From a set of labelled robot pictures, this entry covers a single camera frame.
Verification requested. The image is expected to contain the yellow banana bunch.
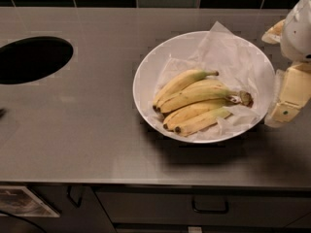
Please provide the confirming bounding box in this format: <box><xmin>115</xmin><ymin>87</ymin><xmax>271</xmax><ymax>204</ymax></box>
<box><xmin>153</xmin><ymin>69</ymin><xmax>254</xmax><ymax>137</ymax></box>

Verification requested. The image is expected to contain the black round countertop hole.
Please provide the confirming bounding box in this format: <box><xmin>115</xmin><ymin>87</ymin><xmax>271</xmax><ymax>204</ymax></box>
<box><xmin>0</xmin><ymin>36</ymin><xmax>74</xmax><ymax>84</ymax></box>

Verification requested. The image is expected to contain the black drawer handle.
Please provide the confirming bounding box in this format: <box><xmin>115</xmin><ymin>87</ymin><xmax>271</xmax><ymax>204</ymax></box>
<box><xmin>191</xmin><ymin>196</ymin><xmax>229</xmax><ymax>215</ymax></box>

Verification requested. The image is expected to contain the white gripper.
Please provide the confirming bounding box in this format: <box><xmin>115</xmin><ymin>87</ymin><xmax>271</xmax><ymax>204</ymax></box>
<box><xmin>261</xmin><ymin>0</ymin><xmax>311</xmax><ymax>128</ymax></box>

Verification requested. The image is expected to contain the white bowl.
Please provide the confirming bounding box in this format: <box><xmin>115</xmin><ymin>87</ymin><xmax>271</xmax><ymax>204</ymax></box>
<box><xmin>132</xmin><ymin>30</ymin><xmax>276</xmax><ymax>145</ymax></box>

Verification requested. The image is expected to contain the grey drawer front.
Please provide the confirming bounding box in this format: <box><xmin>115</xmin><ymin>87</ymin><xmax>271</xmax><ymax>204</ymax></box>
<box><xmin>97</xmin><ymin>190</ymin><xmax>310</xmax><ymax>228</ymax></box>

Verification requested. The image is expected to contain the black cabinet door handle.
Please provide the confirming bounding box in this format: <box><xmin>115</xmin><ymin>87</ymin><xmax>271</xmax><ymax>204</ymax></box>
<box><xmin>66</xmin><ymin>185</ymin><xmax>83</xmax><ymax>209</ymax></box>

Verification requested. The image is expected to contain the black cable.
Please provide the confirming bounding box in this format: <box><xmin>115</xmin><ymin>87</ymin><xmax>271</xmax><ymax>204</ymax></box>
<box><xmin>0</xmin><ymin>210</ymin><xmax>49</xmax><ymax>233</ymax></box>

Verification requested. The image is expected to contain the white paper liner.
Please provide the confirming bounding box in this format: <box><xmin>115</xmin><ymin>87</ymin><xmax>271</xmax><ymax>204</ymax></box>
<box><xmin>148</xmin><ymin>20</ymin><xmax>271</xmax><ymax>143</ymax></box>

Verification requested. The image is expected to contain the paper sheet on cabinet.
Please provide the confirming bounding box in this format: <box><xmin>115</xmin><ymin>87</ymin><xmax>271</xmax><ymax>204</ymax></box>
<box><xmin>0</xmin><ymin>185</ymin><xmax>60</xmax><ymax>217</ymax></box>

